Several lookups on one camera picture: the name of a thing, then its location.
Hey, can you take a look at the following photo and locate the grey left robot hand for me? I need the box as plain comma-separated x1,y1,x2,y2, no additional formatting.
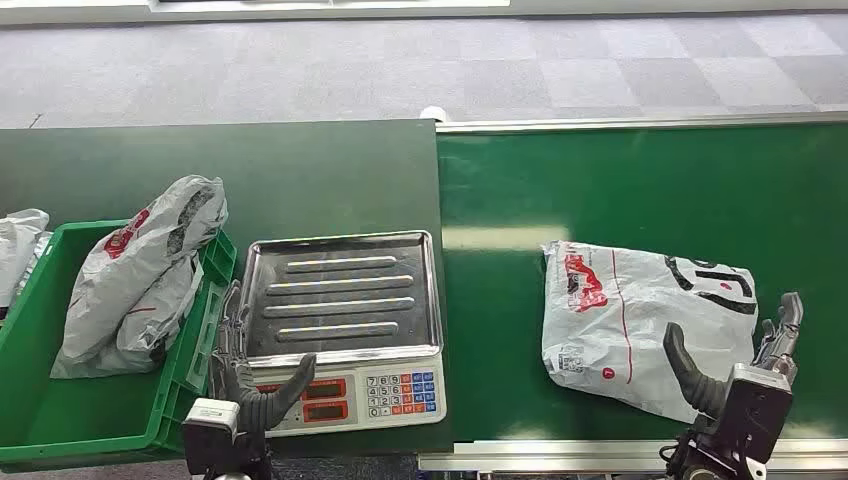
210,280,317,433

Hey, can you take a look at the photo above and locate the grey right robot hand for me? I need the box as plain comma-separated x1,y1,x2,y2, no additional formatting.
664,292,804,420

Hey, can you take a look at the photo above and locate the grey printed plastic mailer package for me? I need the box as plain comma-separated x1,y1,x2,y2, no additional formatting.
541,239,761,425

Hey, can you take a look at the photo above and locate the crumpled grey plastic mailer package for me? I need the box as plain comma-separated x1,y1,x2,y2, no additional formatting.
50,254,205,380

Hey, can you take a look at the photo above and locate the large grey plastic mailer package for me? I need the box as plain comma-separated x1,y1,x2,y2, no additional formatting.
60,174,229,362

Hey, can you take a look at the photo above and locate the green conveyor belt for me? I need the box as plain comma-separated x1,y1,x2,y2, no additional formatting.
437,122,848,442

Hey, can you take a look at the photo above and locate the small grey plastic mailer package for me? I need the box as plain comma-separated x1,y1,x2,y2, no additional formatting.
0,209,53,313

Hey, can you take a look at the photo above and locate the electronic weighing scale steel tray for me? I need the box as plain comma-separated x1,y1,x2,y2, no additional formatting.
239,229,448,439

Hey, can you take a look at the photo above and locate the green plastic crate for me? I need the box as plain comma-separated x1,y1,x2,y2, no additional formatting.
0,219,238,465

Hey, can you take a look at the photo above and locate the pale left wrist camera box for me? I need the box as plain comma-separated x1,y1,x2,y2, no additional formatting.
182,398,241,442

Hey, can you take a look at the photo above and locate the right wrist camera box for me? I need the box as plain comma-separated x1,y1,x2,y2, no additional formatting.
718,362,794,465

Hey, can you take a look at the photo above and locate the silver conveyor metal frame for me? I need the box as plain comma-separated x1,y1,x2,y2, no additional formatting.
418,111,848,473

